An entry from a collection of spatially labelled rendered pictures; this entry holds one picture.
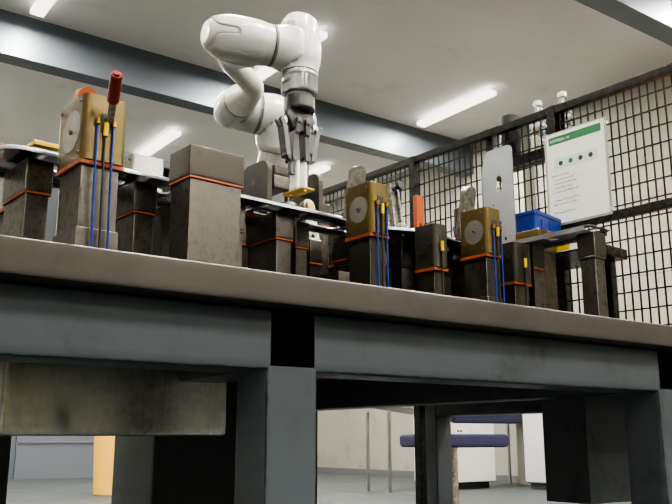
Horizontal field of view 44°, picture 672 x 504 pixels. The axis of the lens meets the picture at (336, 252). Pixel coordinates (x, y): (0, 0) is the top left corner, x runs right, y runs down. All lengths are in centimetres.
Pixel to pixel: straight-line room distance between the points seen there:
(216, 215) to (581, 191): 140
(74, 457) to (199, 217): 1040
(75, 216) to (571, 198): 168
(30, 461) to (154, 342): 1071
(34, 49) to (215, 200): 686
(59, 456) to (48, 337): 1085
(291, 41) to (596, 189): 109
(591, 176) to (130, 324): 189
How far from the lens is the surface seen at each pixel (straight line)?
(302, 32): 205
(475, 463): 886
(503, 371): 134
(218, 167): 158
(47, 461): 1175
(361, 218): 181
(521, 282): 212
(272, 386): 107
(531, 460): 888
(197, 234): 153
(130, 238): 164
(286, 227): 183
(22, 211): 157
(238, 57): 200
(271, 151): 258
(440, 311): 120
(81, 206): 141
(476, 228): 204
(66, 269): 93
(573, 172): 268
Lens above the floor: 49
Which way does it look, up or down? 13 degrees up
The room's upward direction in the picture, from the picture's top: straight up
